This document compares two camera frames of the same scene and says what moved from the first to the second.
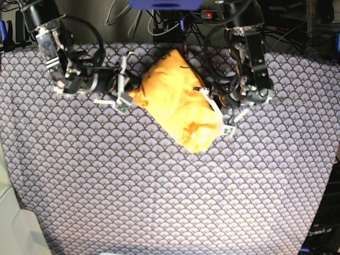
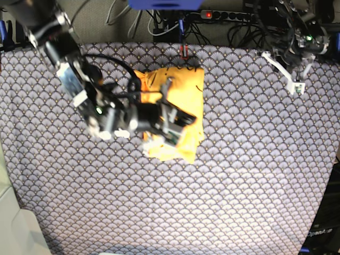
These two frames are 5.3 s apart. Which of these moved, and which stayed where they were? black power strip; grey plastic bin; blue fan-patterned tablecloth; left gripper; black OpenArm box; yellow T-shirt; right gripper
Moved: left gripper; yellow T-shirt; right gripper
Stayed: blue fan-patterned tablecloth; black OpenArm box; grey plastic bin; black power strip
